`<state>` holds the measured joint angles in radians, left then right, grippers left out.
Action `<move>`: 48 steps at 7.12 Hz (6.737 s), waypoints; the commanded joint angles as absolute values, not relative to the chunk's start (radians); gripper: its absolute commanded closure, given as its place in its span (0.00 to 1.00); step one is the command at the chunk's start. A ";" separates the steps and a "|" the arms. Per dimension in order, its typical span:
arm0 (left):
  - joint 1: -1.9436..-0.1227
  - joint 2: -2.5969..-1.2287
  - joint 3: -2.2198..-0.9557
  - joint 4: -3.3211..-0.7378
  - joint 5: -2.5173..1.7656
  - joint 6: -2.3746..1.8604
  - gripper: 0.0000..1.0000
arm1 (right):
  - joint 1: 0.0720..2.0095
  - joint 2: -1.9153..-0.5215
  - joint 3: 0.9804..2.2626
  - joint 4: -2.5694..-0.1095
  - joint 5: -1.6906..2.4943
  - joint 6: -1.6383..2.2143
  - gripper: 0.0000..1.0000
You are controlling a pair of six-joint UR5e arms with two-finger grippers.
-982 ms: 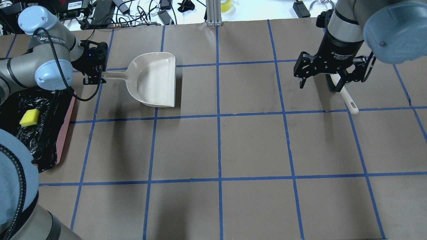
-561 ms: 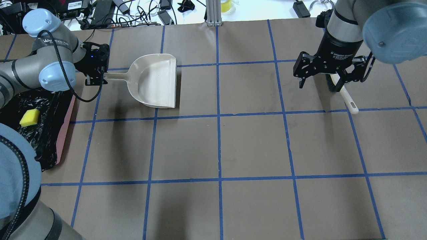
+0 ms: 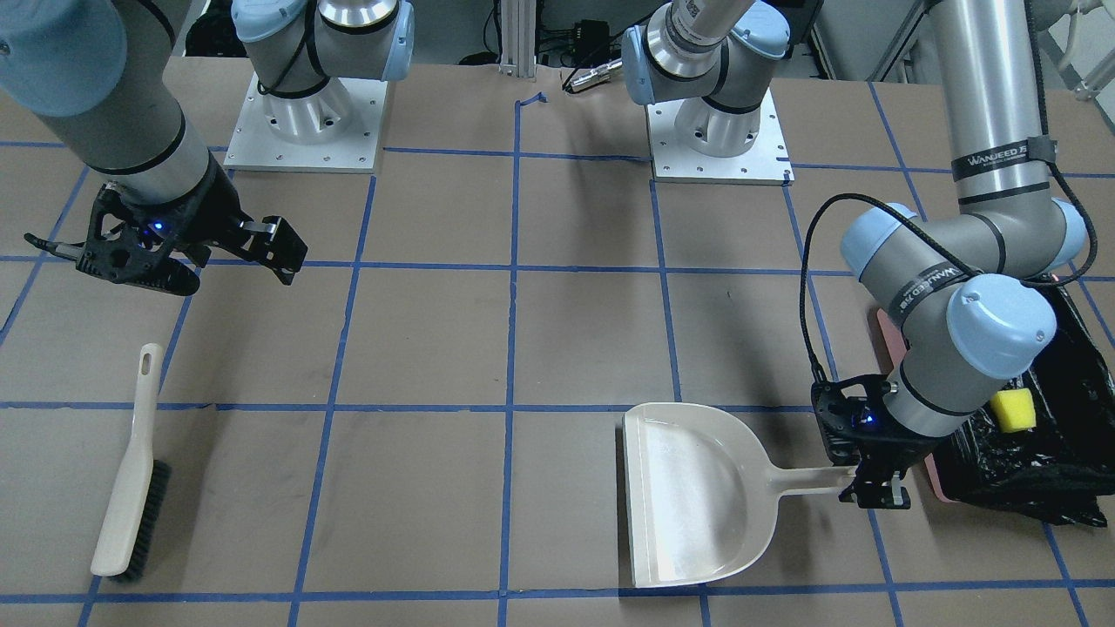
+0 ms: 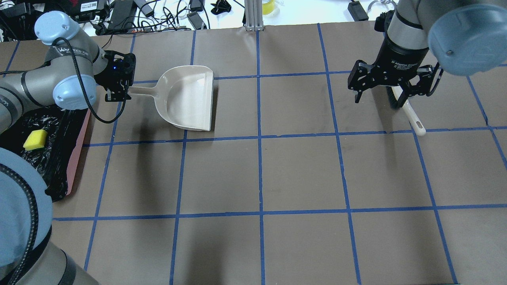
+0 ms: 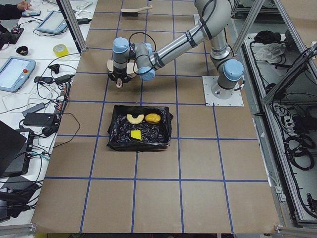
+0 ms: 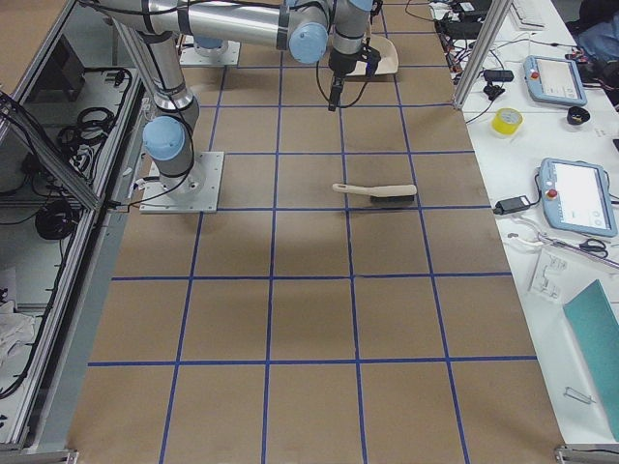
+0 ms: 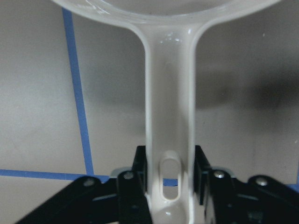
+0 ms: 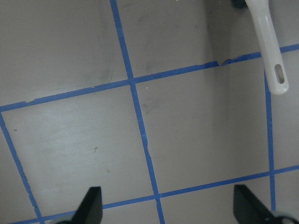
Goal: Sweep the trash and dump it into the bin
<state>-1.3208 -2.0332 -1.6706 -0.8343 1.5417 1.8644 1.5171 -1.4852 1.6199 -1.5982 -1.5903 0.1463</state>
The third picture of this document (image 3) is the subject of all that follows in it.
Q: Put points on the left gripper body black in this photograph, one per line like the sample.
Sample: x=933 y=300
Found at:
x=899 y=452

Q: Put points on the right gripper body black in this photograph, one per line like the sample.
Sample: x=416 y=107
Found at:
x=212 y=215

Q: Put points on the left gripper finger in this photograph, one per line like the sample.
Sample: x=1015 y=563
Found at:
x=870 y=490

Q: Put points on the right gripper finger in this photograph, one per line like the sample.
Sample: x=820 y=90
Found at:
x=272 y=242

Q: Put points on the beige plastic dustpan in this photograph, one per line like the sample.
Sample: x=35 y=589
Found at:
x=702 y=494

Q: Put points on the beige hand brush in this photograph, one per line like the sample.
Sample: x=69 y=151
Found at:
x=140 y=485

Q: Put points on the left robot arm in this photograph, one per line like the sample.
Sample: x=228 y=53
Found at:
x=963 y=291

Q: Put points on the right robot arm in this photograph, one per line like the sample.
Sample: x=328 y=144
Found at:
x=92 y=72

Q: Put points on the bin with black bag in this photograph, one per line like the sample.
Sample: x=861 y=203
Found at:
x=1056 y=470

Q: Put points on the yellow green sponge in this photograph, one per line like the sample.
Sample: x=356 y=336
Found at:
x=1014 y=409

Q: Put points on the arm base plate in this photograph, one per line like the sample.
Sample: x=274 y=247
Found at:
x=694 y=144
x=336 y=130

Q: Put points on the aluminium frame post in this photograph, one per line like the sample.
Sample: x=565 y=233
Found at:
x=517 y=32

